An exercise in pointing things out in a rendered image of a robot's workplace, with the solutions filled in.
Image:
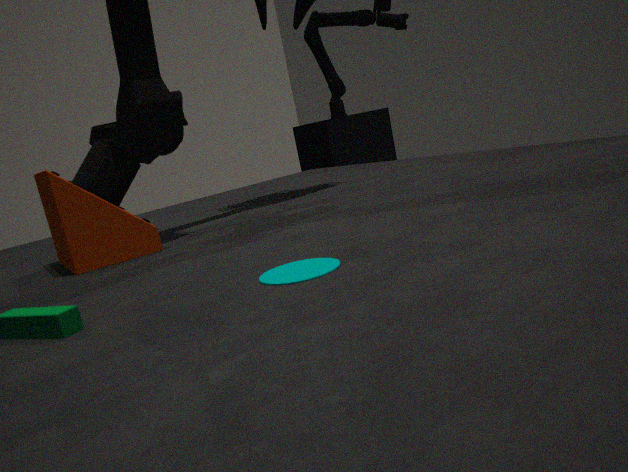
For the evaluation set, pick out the cyan flat circle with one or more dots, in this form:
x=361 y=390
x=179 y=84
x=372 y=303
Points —
x=299 y=271

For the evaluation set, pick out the green rectangular block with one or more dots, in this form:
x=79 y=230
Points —
x=40 y=322

